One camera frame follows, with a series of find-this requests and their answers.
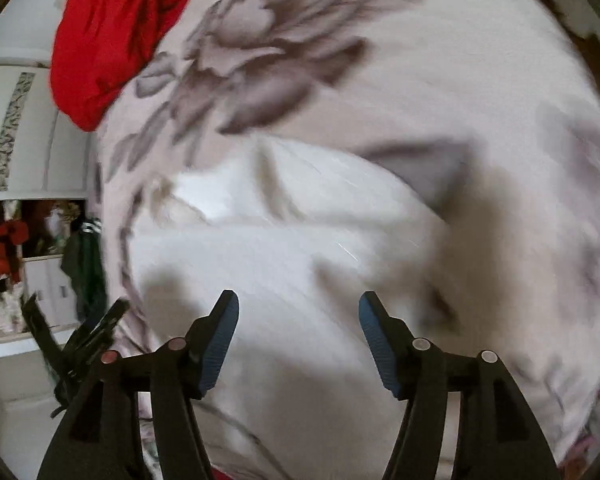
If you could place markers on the floral plush blanket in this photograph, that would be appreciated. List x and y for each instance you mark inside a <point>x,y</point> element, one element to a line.
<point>430,85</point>

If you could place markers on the white wardrobe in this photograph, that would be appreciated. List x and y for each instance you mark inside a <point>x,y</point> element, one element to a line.
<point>55,150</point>

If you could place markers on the dark green garment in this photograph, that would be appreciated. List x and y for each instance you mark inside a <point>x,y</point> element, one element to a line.
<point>82,270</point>

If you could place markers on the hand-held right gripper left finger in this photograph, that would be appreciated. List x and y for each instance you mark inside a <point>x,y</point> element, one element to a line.
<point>219,347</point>

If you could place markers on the red quilt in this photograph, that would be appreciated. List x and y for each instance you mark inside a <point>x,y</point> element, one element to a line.
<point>110,35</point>

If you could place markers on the white towel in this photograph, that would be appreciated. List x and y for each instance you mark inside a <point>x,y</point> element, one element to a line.
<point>290,270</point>

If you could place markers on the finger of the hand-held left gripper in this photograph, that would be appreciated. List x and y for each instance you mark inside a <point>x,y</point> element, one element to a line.
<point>40,330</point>
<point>107,320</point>

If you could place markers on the red hanging coat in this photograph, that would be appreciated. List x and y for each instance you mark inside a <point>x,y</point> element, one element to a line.
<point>0,250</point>

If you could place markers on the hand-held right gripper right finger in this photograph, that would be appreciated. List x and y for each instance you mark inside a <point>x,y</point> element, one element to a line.
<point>380,347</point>

